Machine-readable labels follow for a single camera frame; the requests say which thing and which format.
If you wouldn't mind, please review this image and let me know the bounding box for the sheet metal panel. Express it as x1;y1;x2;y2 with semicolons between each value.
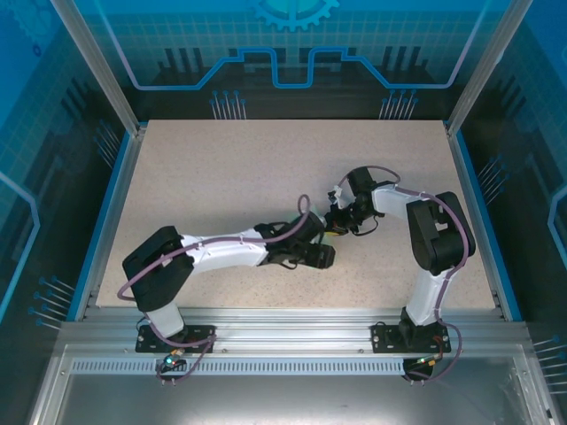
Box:
26;344;559;425

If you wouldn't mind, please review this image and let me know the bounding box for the aluminium mounting rail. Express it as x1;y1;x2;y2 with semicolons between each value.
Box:
59;307;531;352

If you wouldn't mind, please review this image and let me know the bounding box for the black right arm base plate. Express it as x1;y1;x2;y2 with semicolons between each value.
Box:
370;321;453;355

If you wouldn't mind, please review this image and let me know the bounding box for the slotted metal cable duct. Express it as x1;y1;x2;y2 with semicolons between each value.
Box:
70;359;408;376

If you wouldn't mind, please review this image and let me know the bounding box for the aluminium side rail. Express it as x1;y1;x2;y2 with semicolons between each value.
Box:
444;123;524;322
73;126;150;322

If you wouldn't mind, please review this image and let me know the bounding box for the cable connector with red light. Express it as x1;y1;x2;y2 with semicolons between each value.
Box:
414;352;447;367

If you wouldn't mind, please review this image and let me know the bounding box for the cable connector with green light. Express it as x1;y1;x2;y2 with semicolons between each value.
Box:
159;349;187;371

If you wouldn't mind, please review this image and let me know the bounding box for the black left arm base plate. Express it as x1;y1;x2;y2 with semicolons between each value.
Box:
135;324;218;355

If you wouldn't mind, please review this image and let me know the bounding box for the aluminium frame post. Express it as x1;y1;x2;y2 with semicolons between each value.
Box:
444;0;535;136
49;0;148;136

